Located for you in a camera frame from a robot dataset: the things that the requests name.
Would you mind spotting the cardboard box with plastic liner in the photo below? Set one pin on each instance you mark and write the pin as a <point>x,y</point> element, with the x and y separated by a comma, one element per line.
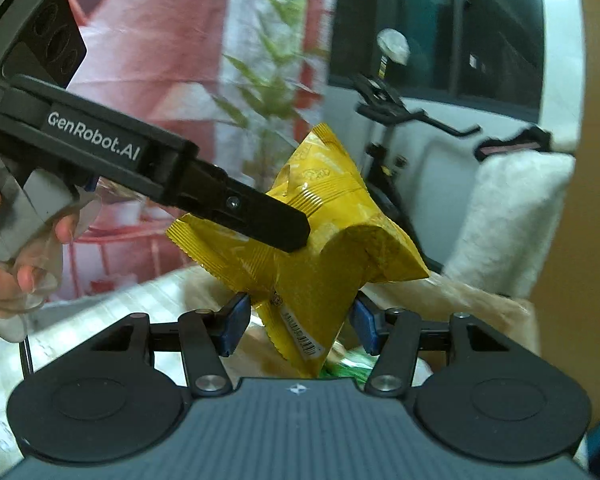
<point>480,305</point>

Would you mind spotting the white quilted blanket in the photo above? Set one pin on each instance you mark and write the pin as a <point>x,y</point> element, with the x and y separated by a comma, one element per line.
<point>505,210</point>

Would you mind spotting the dark window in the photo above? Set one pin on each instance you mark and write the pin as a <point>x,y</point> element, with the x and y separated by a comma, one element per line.
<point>430,20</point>

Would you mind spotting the wooden panel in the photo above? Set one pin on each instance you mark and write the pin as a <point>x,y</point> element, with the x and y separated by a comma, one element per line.
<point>595,160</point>

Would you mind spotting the green and white snack packet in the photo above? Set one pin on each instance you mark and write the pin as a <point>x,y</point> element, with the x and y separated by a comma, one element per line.
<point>352,362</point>

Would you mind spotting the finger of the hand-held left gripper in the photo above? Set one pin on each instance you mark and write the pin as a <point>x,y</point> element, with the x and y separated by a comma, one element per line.
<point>250,215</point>

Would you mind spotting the white cap on stand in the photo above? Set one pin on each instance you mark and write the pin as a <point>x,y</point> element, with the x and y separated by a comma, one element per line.
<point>392,46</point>

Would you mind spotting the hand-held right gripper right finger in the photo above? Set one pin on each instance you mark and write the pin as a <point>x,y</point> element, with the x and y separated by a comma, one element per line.
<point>365,327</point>

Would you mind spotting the yellow snack packet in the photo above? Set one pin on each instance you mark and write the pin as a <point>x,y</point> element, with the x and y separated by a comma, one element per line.
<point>330,250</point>

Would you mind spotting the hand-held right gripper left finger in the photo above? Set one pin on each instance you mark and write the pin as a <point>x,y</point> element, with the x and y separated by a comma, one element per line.
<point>235,325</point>

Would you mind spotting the black exercise bike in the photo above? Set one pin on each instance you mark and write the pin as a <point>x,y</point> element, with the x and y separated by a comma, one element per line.
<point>380,160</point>

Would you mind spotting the red printed backdrop cloth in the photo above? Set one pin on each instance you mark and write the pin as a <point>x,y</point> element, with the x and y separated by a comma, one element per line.
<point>155,35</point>

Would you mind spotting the person's left hand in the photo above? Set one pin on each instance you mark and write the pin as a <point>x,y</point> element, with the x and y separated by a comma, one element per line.
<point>25,280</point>

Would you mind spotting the checked bunny-print tablecloth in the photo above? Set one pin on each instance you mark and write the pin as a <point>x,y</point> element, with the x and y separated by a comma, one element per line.
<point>80,305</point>

